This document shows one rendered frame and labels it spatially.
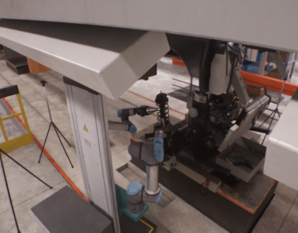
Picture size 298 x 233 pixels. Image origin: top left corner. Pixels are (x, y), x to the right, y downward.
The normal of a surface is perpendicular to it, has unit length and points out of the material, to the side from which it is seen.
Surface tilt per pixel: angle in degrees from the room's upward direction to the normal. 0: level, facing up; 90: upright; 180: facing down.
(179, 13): 90
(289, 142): 27
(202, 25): 90
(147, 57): 90
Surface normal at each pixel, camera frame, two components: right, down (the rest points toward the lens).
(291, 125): -0.32, -0.64
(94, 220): 0.00, -0.88
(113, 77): 0.69, 0.34
